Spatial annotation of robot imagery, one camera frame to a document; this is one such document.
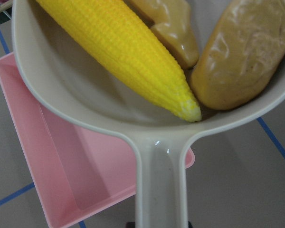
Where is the yellow toy corn cob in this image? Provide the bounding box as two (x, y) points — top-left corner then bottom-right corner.
(39, 0), (202, 122)

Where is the beige plastic dustpan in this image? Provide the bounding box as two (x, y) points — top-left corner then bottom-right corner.
(12, 0), (285, 228)

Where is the pink plastic bin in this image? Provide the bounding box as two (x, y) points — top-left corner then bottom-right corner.
(0, 52), (196, 228)

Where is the tan toy ginger root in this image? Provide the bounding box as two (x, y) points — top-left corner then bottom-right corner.
(128, 0), (199, 69)

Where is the brown toy potato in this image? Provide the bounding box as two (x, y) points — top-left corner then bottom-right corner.
(190, 0), (285, 110)

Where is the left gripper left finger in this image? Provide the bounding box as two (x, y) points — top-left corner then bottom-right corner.
(125, 222), (135, 228)

